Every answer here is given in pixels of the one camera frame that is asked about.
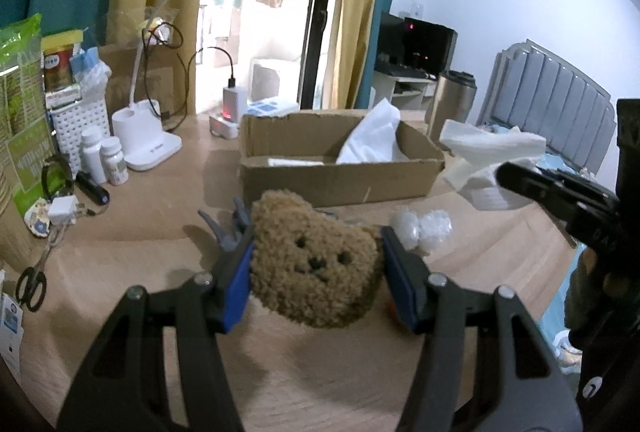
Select white paper towel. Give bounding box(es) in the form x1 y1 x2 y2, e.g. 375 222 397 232
439 120 547 211

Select brown plush bear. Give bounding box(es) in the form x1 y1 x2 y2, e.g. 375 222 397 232
250 190 383 329

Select grey bed headboard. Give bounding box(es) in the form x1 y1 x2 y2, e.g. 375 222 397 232
478 40 617 190

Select black scissors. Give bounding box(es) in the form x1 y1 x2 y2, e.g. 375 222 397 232
15 225 65 313

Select clear plastic bag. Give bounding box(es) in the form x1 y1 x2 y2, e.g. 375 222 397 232
390 210 452 254

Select steel travel mug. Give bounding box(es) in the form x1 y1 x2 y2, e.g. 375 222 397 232
425 70 477 145

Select white computer desk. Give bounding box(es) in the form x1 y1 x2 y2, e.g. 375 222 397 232
369 71 436 111

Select small white pill bottle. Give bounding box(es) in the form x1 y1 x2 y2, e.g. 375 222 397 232
100 136 129 186

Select black computer monitor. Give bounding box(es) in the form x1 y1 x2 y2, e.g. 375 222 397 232
374 13 458 79

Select brown cardboard box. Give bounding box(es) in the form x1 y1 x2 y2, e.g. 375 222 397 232
239 110 445 207

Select green paper cup pack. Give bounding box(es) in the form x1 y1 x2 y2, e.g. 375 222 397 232
1 14 54 214

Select white desk lamp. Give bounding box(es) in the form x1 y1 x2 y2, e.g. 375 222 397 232
110 0 248 172

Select white plastic basket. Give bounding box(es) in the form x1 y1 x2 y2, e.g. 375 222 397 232
50 98 111 175

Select white power strip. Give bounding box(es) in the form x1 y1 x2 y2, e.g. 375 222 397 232
208 97 301 141

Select white usb charger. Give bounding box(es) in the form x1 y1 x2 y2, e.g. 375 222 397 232
222 86 247 123

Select yellow teal right curtain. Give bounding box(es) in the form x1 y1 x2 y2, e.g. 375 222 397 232
318 0 392 109

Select yellow lid jar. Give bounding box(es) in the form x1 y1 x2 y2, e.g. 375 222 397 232
41 29 84 92

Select small white wall charger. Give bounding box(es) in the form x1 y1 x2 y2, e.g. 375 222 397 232
48 195 78 226

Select black charger cable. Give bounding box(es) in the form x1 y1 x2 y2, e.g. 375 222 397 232
142 21 238 133

